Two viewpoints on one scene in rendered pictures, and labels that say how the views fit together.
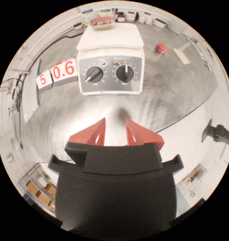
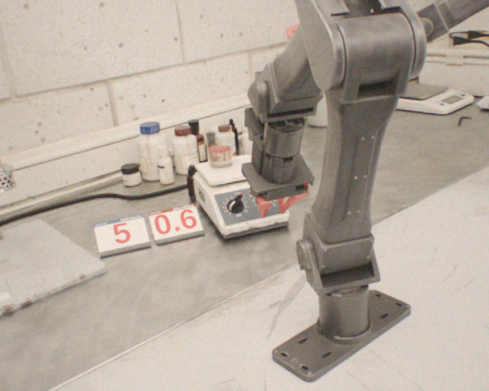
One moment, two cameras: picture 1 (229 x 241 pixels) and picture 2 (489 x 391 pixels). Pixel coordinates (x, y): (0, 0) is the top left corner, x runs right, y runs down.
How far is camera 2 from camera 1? 0.95 m
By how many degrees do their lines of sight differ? 77
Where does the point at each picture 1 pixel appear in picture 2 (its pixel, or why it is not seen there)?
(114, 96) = (262, 233)
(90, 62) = (227, 195)
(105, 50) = (237, 185)
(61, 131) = (189, 276)
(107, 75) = (248, 205)
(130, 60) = not seen: hidden behind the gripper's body
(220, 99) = not seen: outside the picture
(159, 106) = not seen: hidden behind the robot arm
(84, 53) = (217, 189)
